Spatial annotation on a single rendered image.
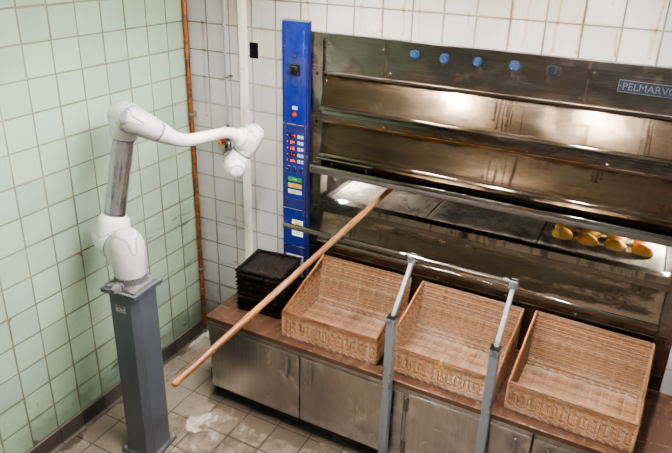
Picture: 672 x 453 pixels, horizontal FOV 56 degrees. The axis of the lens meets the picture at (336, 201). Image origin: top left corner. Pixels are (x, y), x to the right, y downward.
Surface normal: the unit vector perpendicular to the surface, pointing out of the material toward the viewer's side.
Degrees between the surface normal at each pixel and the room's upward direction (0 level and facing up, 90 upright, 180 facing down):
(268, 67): 90
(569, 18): 90
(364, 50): 90
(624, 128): 69
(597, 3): 90
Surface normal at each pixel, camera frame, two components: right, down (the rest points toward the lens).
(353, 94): -0.42, -0.03
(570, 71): -0.46, 0.33
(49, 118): 0.89, 0.20
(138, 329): 0.36, 0.37
